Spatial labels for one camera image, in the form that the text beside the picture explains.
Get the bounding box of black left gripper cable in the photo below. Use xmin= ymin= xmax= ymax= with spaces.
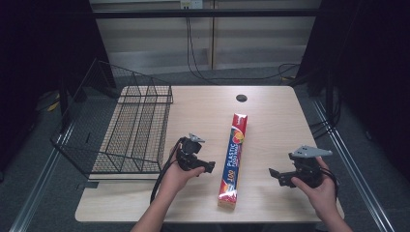
xmin=149 ymin=137 xmax=187 ymax=205

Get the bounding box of dark curtain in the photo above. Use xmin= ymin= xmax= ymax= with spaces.
xmin=289 ymin=0 xmax=410 ymax=183
xmin=0 ymin=0 xmax=118 ymax=177

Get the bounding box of person's left hand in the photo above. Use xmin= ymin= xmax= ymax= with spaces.
xmin=158 ymin=150 xmax=206 ymax=202

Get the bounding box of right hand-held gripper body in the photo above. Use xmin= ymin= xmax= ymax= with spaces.
xmin=288 ymin=145 xmax=334 ymax=189

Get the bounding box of yellow object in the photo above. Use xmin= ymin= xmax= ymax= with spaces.
xmin=46 ymin=100 xmax=61 ymax=113

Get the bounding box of bundle of black cables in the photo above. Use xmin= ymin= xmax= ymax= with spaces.
xmin=308 ymin=86 xmax=343 ymax=140

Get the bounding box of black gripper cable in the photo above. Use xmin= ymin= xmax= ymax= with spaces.
xmin=149 ymin=137 xmax=187 ymax=205
xmin=320 ymin=166 xmax=340 ymax=199

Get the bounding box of black metal crossbar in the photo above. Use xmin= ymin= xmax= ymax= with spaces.
xmin=91 ymin=8 xmax=323 ymax=19

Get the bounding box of white wall power outlet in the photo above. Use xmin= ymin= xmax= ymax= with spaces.
xmin=179 ymin=0 xmax=204 ymax=11

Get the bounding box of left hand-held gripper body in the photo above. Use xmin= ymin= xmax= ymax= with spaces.
xmin=175 ymin=132 xmax=206 ymax=172

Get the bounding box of red blue plastic wrap box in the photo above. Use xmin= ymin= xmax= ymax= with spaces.
xmin=217 ymin=112 xmax=249 ymax=211

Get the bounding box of black floor cable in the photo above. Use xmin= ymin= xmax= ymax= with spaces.
xmin=185 ymin=16 xmax=302 ymax=82

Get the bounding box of person's right hand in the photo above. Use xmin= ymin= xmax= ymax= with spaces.
xmin=290 ymin=157 xmax=338 ymax=220

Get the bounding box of black wire mesh basket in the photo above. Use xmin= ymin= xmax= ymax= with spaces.
xmin=49 ymin=58 xmax=175 ymax=181

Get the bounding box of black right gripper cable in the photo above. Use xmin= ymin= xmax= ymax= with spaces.
xmin=320 ymin=166 xmax=340 ymax=199

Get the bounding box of metal floor rail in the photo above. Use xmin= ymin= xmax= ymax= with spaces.
xmin=310 ymin=97 xmax=396 ymax=232
xmin=9 ymin=121 xmax=80 ymax=232

